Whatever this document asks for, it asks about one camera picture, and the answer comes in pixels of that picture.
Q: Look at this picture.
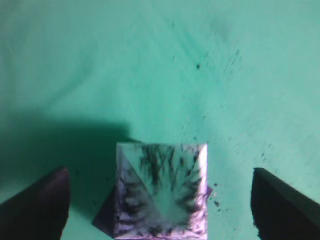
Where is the green table cloth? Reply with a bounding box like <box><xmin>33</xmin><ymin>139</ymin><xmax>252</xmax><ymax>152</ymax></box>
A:
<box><xmin>0</xmin><ymin>0</ymin><xmax>320</xmax><ymax>240</ymax></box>

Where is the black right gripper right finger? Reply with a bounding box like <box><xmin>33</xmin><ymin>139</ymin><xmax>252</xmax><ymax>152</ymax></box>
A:
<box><xmin>250</xmin><ymin>167</ymin><xmax>320</xmax><ymax>240</ymax></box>

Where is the white purple streaked square pyramid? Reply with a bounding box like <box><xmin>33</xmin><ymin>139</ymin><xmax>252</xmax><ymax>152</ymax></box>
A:
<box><xmin>113</xmin><ymin>142</ymin><xmax>209</xmax><ymax>240</ymax></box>

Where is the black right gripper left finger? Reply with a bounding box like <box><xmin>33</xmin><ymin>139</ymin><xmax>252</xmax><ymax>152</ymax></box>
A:
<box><xmin>0</xmin><ymin>167</ymin><xmax>70</xmax><ymax>240</ymax></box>

